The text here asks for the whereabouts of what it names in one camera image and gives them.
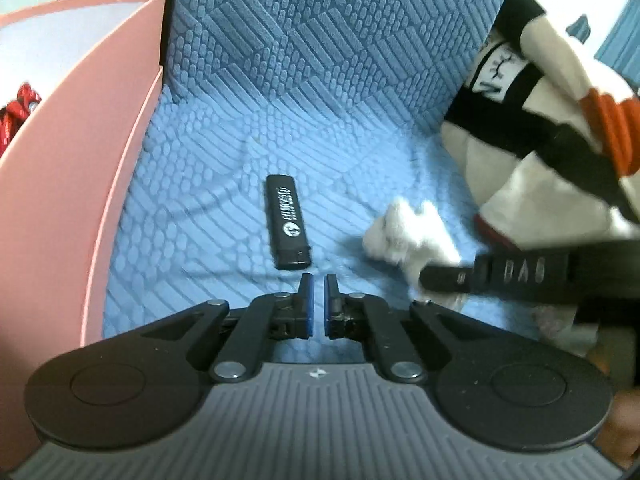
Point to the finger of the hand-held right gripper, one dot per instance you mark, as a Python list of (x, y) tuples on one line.
[(500, 275)]

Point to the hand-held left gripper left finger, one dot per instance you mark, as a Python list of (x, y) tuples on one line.
[(310, 305)]

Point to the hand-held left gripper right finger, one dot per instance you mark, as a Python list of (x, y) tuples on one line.
[(329, 305)]

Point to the black lighter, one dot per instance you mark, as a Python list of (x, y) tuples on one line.
[(287, 220)]

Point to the white fluffy pad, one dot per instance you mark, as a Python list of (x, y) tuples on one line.
[(400, 235)]

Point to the pink cardboard box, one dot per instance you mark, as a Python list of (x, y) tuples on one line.
[(75, 185)]

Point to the person's right hand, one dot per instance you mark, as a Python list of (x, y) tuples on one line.
[(627, 430)]

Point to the pale floral cloth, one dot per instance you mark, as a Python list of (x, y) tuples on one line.
[(555, 330)]

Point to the white plush toy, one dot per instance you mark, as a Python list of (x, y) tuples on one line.
[(525, 185)]

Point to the blue textured sofa cover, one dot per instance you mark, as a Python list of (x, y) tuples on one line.
[(300, 85)]

